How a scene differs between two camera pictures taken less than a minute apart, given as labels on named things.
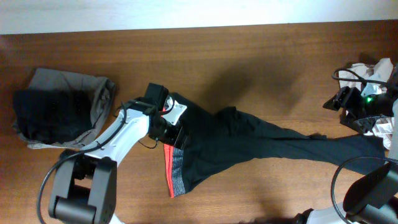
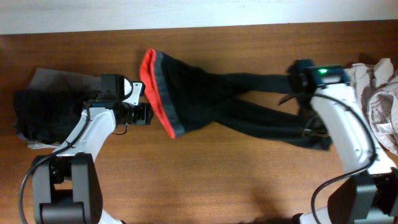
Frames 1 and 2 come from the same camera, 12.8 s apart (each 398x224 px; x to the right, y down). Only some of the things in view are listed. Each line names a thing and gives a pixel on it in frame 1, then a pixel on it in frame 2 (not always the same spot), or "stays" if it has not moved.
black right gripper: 358,125 -> 303,127
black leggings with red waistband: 216,139 -> 183,96
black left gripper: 173,137 -> 146,113
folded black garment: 52,116 stays
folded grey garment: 101,91 stays
